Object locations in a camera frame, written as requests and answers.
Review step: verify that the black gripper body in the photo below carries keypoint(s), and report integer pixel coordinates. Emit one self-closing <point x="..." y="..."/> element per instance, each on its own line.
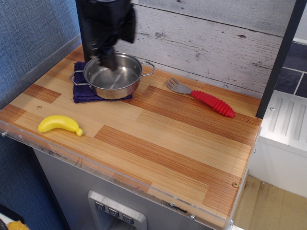
<point x="117" y="21"/>

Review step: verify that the grey toy fridge cabinet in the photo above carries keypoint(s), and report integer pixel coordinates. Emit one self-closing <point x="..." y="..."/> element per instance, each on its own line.
<point x="84" y="191"/>

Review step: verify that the yellow object bottom left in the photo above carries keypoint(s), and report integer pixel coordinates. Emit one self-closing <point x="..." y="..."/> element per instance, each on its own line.
<point x="17" y="225"/>

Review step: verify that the black vertical post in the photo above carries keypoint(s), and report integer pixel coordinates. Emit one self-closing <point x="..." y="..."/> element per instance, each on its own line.
<point x="87" y="11"/>
<point x="281" y="56"/>

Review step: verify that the yellow plastic banana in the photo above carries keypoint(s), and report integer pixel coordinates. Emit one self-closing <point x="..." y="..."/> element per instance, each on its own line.
<point x="61" y="122"/>

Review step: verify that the red handled metal fork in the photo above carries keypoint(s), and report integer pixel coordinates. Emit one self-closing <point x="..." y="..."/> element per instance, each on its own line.
<point x="213" y="102"/>

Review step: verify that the white toy sink unit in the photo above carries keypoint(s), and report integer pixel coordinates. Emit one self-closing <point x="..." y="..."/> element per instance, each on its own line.
<point x="280" y="153"/>

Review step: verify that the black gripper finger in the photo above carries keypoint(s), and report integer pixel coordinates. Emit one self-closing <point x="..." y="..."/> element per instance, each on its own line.
<point x="95" y="59"/>
<point x="107" y="59"/>

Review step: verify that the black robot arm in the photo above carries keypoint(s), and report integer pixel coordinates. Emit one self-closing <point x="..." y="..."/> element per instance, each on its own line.
<point x="102" y="23"/>

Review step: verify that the stainless steel pot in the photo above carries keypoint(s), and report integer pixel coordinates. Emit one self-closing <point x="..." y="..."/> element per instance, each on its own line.
<point x="115" y="84"/>

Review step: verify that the clear acrylic table edge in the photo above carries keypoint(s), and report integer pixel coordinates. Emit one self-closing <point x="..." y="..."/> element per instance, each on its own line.
<point x="217" y="160"/>

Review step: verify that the black left vertical post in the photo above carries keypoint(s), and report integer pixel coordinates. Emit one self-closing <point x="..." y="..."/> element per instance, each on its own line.
<point x="87" y="11"/>

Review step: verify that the black right vertical post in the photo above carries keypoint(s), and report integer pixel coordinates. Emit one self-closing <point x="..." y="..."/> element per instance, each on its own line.
<point x="281" y="56"/>

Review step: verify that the silver dispenser button panel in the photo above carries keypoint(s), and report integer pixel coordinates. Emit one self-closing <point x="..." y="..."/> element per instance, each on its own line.
<point x="109" y="214"/>

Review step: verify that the purple folded cloth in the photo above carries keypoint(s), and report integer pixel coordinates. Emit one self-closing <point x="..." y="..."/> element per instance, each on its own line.
<point x="83" y="93"/>

